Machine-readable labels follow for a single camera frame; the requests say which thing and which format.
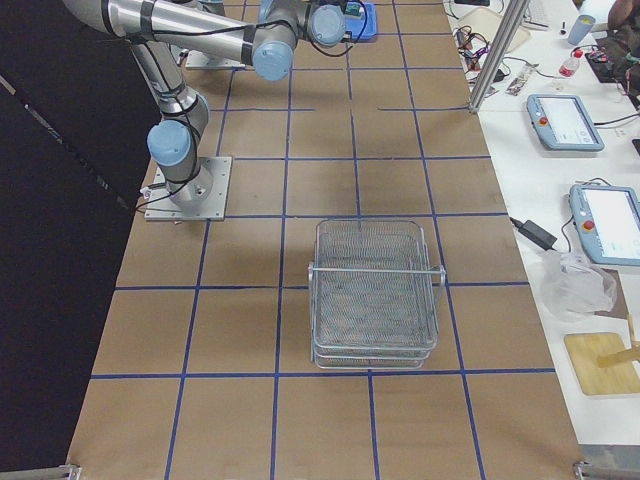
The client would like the black power adapter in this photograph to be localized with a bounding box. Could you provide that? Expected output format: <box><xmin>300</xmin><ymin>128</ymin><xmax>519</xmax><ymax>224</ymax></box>
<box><xmin>509</xmin><ymin>217</ymin><xmax>557</xmax><ymax>251</ymax></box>

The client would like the blue plastic tray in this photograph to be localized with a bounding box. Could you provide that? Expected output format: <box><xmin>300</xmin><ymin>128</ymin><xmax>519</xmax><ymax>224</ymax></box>
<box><xmin>345</xmin><ymin>1</ymin><xmax>378</xmax><ymax>42</ymax></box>

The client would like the clear plastic bag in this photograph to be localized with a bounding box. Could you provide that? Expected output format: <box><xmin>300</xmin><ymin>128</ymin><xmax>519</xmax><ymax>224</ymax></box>
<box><xmin>539</xmin><ymin>251</ymin><xmax>618</xmax><ymax>318</ymax></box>

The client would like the far blue teach pendant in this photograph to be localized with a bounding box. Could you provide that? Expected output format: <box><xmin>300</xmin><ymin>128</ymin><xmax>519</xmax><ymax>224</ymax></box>
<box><xmin>526</xmin><ymin>94</ymin><xmax>605</xmax><ymax>152</ymax></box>

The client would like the blue teach pendant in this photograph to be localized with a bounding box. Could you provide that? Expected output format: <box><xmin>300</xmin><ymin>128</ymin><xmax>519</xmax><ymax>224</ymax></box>
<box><xmin>526</xmin><ymin>94</ymin><xmax>605</xmax><ymax>152</ymax></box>
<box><xmin>569</xmin><ymin>184</ymin><xmax>639</xmax><ymax>267</ymax></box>

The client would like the near blue teach pendant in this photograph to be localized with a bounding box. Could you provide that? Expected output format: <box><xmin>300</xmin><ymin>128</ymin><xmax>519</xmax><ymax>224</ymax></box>
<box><xmin>569</xmin><ymin>184</ymin><xmax>639</xmax><ymax>267</ymax></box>

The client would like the red cap plastic bottle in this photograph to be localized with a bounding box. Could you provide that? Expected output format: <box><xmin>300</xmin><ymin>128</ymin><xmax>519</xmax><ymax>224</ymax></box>
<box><xmin>558</xmin><ymin>49</ymin><xmax>583</xmax><ymax>79</ymax></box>

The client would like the wooden board stand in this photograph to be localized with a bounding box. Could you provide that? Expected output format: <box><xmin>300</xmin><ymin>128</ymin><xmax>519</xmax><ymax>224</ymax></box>
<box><xmin>564</xmin><ymin>315</ymin><xmax>639</xmax><ymax>396</ymax></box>

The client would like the blue plastic cup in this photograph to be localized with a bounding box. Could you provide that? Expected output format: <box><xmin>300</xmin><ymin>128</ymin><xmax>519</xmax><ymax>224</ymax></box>
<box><xmin>567</xmin><ymin>14</ymin><xmax>596</xmax><ymax>46</ymax></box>

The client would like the silver wire mesh shelf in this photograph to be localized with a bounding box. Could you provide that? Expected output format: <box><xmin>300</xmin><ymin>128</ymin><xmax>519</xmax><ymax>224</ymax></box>
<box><xmin>308</xmin><ymin>219</ymin><xmax>446</xmax><ymax>370</ymax></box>

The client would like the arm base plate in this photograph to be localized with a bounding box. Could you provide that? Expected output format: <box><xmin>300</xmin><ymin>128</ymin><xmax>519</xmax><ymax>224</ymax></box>
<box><xmin>142</xmin><ymin>157</ymin><xmax>233</xmax><ymax>221</ymax></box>
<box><xmin>185</xmin><ymin>50</ymin><xmax>246</xmax><ymax>70</ymax></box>

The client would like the aluminium frame post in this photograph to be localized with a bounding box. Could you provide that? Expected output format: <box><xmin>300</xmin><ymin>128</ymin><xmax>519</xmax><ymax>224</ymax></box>
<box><xmin>468</xmin><ymin>0</ymin><xmax>529</xmax><ymax>114</ymax></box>

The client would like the left corner metal bracket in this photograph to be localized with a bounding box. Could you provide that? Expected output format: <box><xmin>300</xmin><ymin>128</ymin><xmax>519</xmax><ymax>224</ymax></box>
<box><xmin>0</xmin><ymin>464</ymin><xmax>82</xmax><ymax>480</ymax></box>

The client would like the corner metal bracket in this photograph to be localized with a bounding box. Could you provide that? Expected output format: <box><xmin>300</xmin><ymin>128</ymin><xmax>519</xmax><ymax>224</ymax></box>
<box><xmin>0</xmin><ymin>464</ymin><xmax>82</xmax><ymax>480</ymax></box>
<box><xmin>573</xmin><ymin>444</ymin><xmax>640</xmax><ymax>479</ymax></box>

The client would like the right corner metal bracket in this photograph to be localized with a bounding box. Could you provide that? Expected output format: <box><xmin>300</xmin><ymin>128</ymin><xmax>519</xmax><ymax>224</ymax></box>
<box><xmin>573</xmin><ymin>444</ymin><xmax>640</xmax><ymax>479</ymax></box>

